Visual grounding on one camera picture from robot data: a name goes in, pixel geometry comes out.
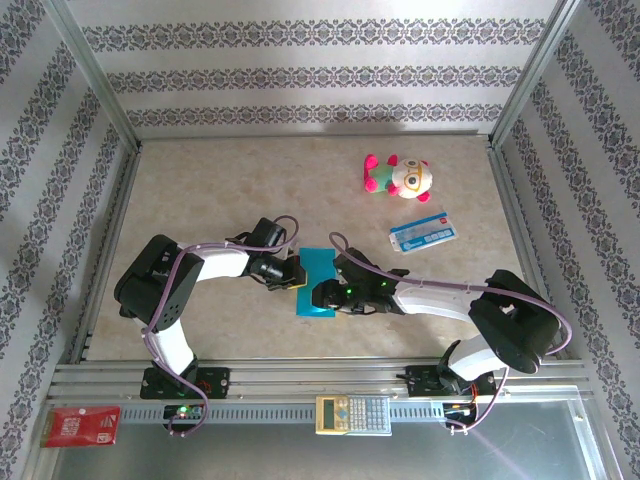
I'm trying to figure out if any aluminium side rail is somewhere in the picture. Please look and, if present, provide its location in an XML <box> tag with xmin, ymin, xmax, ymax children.
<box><xmin>487</xmin><ymin>142</ymin><xmax>574</xmax><ymax>364</ymax></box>
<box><xmin>67</xmin><ymin>142</ymin><xmax>144</xmax><ymax>365</ymax></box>

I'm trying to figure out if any grey slotted cable duct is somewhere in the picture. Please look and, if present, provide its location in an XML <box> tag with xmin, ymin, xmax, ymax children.
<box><xmin>119</xmin><ymin>402</ymin><xmax>451</xmax><ymax>425</ymax></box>

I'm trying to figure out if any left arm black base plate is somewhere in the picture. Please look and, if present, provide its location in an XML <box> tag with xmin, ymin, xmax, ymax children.
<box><xmin>139</xmin><ymin>366</ymin><xmax>232</xmax><ymax>401</ymax></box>

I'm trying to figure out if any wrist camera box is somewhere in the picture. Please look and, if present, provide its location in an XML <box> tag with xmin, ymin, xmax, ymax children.
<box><xmin>334</xmin><ymin>248</ymin><xmax>382</xmax><ymax>282</ymax></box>
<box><xmin>249</xmin><ymin>217</ymin><xmax>287</xmax><ymax>250</ymax></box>

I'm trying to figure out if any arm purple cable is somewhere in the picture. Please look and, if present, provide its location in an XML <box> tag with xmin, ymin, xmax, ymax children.
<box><xmin>141</xmin><ymin>214</ymin><xmax>302</xmax><ymax>439</ymax></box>
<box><xmin>328</xmin><ymin>231</ymin><xmax>573</xmax><ymax>436</ymax></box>

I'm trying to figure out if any pink white plush toy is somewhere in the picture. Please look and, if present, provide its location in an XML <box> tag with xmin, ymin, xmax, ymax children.
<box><xmin>363</xmin><ymin>153</ymin><xmax>434</xmax><ymax>204</ymax></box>

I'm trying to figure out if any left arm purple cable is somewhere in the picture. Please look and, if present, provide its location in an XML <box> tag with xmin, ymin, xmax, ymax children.
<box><xmin>141</xmin><ymin>214</ymin><xmax>302</xmax><ymax>439</ymax></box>

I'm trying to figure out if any aluminium back rail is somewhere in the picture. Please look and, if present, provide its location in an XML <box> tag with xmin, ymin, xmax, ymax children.
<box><xmin>134</xmin><ymin>130</ymin><xmax>494</xmax><ymax>142</ymax></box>

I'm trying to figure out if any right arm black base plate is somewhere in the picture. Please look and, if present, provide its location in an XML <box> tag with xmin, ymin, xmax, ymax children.
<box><xmin>405</xmin><ymin>363</ymin><xmax>499</xmax><ymax>400</ymax></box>

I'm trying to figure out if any beige scientific calculator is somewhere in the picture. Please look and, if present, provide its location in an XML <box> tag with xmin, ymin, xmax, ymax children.
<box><xmin>314</xmin><ymin>394</ymin><xmax>393</xmax><ymax>437</ymax></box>

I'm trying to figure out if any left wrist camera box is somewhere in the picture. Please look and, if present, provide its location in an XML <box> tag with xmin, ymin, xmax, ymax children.
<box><xmin>249</xmin><ymin>217</ymin><xmax>287</xmax><ymax>250</ymax></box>

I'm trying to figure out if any blue square paper sheet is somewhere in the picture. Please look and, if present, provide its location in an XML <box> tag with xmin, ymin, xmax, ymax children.
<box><xmin>294</xmin><ymin>247</ymin><xmax>337</xmax><ymax>319</ymax></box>

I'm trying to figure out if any steel sheet shelf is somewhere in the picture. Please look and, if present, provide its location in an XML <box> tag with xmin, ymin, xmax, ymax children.
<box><xmin>29</xmin><ymin>399</ymin><xmax>614</xmax><ymax>480</ymax></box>

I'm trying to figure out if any small controller board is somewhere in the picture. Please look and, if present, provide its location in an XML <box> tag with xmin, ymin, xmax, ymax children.
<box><xmin>163</xmin><ymin>403</ymin><xmax>206</xmax><ymax>422</ymax></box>
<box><xmin>442</xmin><ymin>401</ymin><xmax>477</xmax><ymax>420</ymax></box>

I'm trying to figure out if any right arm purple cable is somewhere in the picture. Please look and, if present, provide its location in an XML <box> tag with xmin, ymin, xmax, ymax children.
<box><xmin>328</xmin><ymin>231</ymin><xmax>573</xmax><ymax>436</ymax></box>

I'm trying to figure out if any red flat packet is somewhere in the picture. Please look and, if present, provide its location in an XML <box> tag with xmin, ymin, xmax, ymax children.
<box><xmin>39</xmin><ymin>405</ymin><xmax>122</xmax><ymax>449</ymax></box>

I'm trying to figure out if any aluminium front rail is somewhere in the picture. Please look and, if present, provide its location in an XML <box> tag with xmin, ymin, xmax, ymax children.
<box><xmin>47</xmin><ymin>360</ymin><xmax>596</xmax><ymax>401</ymax></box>

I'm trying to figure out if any aluminium corner post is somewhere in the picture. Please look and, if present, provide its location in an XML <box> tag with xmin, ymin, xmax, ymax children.
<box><xmin>39</xmin><ymin>0</ymin><xmax>144</xmax><ymax>149</ymax></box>
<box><xmin>487</xmin><ymin>0</ymin><xmax>586</xmax><ymax>149</ymax></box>

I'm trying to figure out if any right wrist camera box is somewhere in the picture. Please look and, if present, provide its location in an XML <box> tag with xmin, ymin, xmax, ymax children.
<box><xmin>334</xmin><ymin>248</ymin><xmax>382</xmax><ymax>282</ymax></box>

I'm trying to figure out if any blue white tissue pack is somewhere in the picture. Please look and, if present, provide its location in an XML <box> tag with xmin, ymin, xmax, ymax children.
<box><xmin>388</xmin><ymin>212</ymin><xmax>459</xmax><ymax>255</ymax></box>

